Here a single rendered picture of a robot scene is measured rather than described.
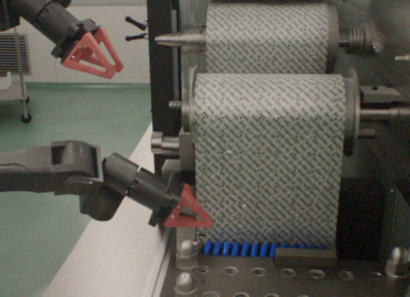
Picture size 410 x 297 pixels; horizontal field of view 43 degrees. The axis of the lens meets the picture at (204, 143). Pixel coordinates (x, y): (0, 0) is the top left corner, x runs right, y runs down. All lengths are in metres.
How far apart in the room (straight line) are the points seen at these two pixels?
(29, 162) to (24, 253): 2.23
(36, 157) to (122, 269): 0.36
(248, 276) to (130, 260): 0.36
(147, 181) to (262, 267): 0.23
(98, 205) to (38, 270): 1.99
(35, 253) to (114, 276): 1.97
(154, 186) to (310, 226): 0.27
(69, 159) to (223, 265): 0.30
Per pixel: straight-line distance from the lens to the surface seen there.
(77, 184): 0.83
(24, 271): 2.90
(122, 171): 0.86
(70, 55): 0.88
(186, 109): 0.85
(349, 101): 0.85
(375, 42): 1.06
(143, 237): 1.21
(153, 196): 0.86
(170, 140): 0.94
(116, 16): 6.58
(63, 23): 0.90
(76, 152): 0.85
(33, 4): 0.92
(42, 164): 0.84
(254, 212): 0.88
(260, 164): 0.85
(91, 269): 1.11
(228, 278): 0.83
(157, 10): 1.14
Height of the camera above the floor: 1.49
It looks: 19 degrees down
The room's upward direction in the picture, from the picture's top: 1 degrees counter-clockwise
